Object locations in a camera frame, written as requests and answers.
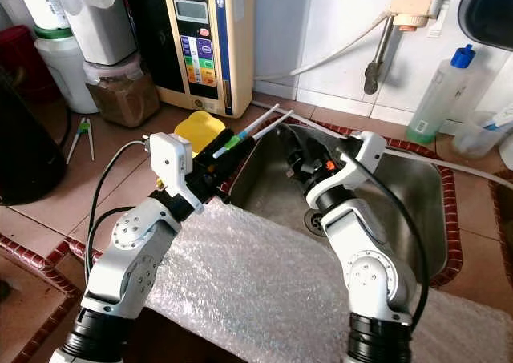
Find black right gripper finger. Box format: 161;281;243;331
277;123;301;165
295;129;320;163

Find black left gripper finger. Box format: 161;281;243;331
212;135;259;165
223;148;267;184

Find white stick green band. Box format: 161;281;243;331
227;111;294;149

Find white stick blue band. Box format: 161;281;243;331
213;104;281;159

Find yellow plastic cup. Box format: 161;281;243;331
174;111;227;157

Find steel sink drain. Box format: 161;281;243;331
305;209;329;237

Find beige water ionizer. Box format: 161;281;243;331
120;0;256;120

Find stainless steel sink basin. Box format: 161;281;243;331
220;123;464;288

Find jar of brown powder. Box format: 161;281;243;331
84;57;161;130

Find metal faucet pipe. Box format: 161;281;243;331
363;0;410;95

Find clear bubble wrap sheet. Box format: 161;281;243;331
146;201;513;363

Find clear bottle blue cap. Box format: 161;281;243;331
405;45;478;146

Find green and white training chopsticks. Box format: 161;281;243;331
66;117;95;163

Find white plastic jug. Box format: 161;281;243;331
12;0;101;115

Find black kettle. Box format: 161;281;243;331
0;71;59;206

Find beige faucet diverter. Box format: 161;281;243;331
389;0;446;32

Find translucent plastic container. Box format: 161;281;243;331
60;0;129;67

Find red plastic container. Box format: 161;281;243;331
0;25;41;83

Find black rounded container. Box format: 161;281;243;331
457;0;513;53

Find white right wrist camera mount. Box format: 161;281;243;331
305;129;388;212

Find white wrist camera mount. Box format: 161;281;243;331
147;131;195;213
305;129;388;212

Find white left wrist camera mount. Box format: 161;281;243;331
147;131;195;213

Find white diverter hose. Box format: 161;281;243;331
252;9;398;82

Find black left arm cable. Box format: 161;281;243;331
87;139;155;296

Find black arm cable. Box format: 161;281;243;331
365;145;432;325
87;139;155;296

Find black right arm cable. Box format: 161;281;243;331
365;145;432;325

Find long white water hose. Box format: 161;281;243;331
248;100;513;184

